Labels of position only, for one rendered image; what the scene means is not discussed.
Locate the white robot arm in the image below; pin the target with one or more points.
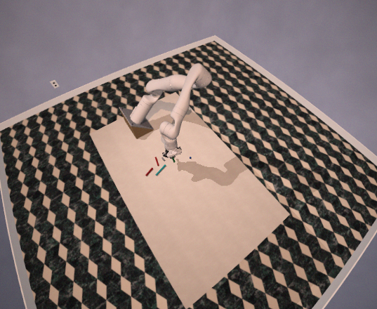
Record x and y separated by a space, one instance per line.
198 75

